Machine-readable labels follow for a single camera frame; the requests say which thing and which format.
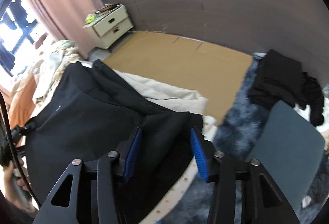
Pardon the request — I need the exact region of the black shirt garment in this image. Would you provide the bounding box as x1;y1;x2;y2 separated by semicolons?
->
25;61;203;223

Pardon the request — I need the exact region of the black folded clothes pile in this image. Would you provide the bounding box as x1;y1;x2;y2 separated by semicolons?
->
248;49;324;127

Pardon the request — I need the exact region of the person's left hand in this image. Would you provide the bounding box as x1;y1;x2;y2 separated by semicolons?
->
3;161;36;213

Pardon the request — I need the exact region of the blue fluffy rug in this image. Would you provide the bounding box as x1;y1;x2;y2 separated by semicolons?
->
161;55;328;223

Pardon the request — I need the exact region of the grey-blue cushion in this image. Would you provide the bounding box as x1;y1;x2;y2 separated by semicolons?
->
246;101;325;211

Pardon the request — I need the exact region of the white pillow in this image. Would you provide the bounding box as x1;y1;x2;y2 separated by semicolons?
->
115;70;208;115

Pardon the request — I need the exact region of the orange-brown blanket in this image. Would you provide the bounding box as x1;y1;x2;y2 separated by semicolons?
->
1;72;37;129

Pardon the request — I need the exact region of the flat cardboard sheet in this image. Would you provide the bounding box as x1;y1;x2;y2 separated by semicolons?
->
104;31;253;124

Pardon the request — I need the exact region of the beige crumpled quilt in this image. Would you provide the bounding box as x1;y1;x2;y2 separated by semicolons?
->
32;40;81;104

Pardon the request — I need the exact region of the white bedside drawer cabinet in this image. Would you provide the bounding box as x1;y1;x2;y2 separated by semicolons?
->
83;4;133;49

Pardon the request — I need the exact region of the black cable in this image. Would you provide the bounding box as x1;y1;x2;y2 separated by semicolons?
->
0;91;42;209

